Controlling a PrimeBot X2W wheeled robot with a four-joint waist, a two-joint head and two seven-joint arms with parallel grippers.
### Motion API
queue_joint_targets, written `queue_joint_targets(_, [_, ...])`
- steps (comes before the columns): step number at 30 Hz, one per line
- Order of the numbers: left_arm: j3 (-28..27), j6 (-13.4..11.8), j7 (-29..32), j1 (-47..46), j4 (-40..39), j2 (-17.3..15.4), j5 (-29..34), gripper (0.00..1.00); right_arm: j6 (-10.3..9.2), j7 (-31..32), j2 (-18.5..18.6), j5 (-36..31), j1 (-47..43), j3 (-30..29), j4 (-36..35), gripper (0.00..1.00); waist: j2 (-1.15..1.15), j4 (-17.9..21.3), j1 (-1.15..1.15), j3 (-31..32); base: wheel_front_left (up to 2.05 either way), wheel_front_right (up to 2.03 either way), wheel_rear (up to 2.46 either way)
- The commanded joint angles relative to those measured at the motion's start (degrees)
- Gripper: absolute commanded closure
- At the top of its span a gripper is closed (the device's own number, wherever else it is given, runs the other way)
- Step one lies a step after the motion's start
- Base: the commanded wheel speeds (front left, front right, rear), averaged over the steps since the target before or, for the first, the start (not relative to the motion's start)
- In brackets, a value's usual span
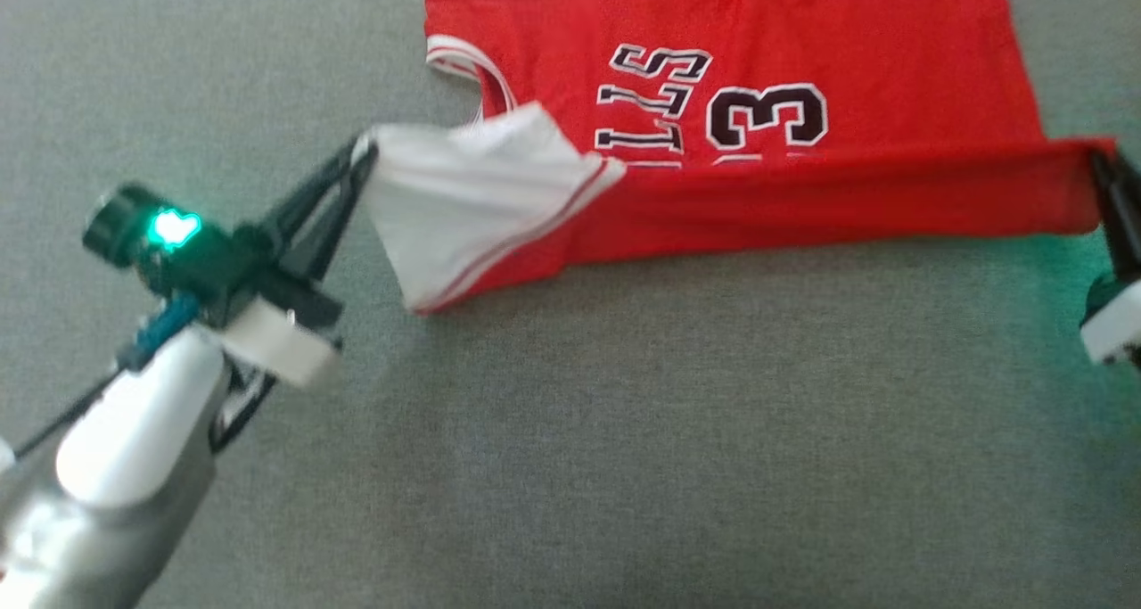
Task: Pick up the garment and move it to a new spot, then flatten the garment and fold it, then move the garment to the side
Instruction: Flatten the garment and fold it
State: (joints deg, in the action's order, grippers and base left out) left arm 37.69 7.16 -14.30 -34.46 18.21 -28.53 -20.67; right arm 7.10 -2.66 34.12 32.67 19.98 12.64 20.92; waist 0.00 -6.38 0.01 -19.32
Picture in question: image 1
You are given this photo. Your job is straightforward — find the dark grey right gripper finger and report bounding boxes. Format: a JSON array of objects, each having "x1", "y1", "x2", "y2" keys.
[{"x1": 1089, "y1": 148, "x2": 1141, "y2": 282}]

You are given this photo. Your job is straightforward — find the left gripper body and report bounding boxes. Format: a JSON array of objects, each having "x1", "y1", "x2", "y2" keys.
[{"x1": 145, "y1": 206, "x2": 346, "y2": 390}]

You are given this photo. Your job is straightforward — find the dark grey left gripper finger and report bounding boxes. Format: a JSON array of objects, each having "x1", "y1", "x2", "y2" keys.
[
  {"x1": 292, "y1": 148, "x2": 382, "y2": 277},
  {"x1": 266, "y1": 133, "x2": 377, "y2": 246}
]

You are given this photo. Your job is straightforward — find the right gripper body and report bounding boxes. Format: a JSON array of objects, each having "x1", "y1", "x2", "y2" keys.
[{"x1": 1079, "y1": 273, "x2": 1141, "y2": 366}]

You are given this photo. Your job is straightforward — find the red white basketball jersey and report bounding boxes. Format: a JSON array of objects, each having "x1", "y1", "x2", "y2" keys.
[{"x1": 364, "y1": 0, "x2": 1120, "y2": 317}]

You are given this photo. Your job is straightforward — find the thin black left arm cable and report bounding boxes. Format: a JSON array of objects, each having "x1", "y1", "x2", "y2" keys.
[{"x1": 12, "y1": 366, "x2": 279, "y2": 464}]

